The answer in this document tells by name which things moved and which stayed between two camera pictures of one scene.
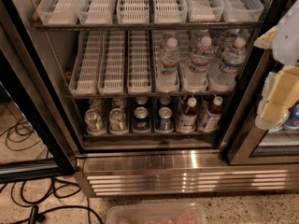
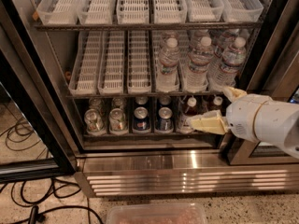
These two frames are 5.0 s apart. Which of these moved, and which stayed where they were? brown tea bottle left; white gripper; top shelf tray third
Moved: white gripper
Stayed: brown tea bottle left; top shelf tray third
